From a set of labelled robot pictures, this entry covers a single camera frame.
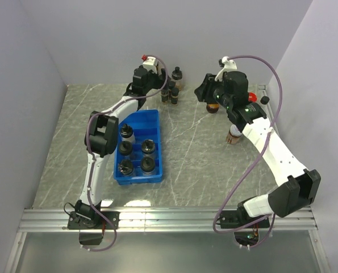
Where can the small spice jar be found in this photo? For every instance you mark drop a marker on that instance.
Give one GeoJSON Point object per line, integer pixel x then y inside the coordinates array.
{"type": "Point", "coordinates": [172, 84]}
{"type": "Point", "coordinates": [174, 93]}
{"type": "Point", "coordinates": [164, 96]}

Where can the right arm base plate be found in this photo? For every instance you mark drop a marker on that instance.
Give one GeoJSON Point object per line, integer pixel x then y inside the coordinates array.
{"type": "Point", "coordinates": [231, 219]}

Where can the black cap bottle back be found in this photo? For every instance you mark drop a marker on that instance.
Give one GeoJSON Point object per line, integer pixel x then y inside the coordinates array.
{"type": "Point", "coordinates": [125, 149]}

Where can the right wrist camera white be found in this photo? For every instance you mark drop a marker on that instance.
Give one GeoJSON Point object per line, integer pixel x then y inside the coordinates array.
{"type": "Point", "coordinates": [227, 65]}

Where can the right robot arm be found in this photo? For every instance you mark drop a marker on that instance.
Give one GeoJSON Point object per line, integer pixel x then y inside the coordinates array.
{"type": "Point", "coordinates": [296, 185]}

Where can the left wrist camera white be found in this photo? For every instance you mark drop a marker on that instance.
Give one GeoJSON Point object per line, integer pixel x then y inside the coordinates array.
{"type": "Point", "coordinates": [150, 64]}

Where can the black cap bottle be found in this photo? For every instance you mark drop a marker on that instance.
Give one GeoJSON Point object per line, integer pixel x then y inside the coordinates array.
{"type": "Point", "coordinates": [125, 149]}
{"type": "Point", "coordinates": [148, 147]}

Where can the red lid jar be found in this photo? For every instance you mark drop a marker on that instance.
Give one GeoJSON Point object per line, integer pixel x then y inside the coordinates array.
{"type": "Point", "coordinates": [212, 108]}
{"type": "Point", "coordinates": [252, 97]}

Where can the shaker jar white powder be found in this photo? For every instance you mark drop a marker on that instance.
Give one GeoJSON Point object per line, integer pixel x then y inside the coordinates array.
{"type": "Point", "coordinates": [126, 167]}

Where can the small spice jar back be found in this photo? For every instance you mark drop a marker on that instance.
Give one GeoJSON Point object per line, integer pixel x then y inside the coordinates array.
{"type": "Point", "coordinates": [172, 84]}

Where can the small spice jar left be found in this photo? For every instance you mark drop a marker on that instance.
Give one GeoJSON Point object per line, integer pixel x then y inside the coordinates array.
{"type": "Point", "coordinates": [164, 96]}

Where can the aluminium front rail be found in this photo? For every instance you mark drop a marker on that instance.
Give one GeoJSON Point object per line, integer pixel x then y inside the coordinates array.
{"type": "Point", "coordinates": [150, 219]}

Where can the black cap bottle front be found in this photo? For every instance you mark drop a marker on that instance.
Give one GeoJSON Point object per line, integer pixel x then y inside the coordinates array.
{"type": "Point", "coordinates": [148, 147]}

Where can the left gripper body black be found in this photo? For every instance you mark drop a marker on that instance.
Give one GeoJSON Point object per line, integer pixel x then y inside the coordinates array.
{"type": "Point", "coordinates": [154, 83]}

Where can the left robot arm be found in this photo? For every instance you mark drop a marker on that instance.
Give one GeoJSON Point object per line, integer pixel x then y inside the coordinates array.
{"type": "Point", "coordinates": [101, 140]}

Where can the tall clear sauce bottle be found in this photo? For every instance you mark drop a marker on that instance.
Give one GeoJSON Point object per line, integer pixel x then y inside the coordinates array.
{"type": "Point", "coordinates": [265, 100]}

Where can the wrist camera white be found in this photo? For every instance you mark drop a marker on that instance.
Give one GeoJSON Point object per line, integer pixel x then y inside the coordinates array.
{"type": "Point", "coordinates": [227, 65]}
{"type": "Point", "coordinates": [150, 64]}

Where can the white lid spice jar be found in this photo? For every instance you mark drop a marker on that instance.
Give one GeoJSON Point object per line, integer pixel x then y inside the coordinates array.
{"type": "Point", "coordinates": [233, 135]}

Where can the blue divided plastic bin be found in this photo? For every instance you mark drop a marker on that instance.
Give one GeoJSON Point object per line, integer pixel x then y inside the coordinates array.
{"type": "Point", "coordinates": [138, 156]}

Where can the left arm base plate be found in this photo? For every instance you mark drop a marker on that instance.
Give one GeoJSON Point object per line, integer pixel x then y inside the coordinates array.
{"type": "Point", "coordinates": [112, 220]}

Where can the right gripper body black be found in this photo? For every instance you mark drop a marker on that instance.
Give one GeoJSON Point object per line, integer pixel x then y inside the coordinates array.
{"type": "Point", "coordinates": [218, 94]}

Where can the knob lid jar white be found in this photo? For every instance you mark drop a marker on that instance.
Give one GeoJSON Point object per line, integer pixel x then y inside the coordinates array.
{"type": "Point", "coordinates": [148, 166]}

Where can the small spice jar right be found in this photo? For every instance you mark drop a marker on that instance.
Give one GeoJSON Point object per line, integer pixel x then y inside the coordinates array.
{"type": "Point", "coordinates": [174, 93]}

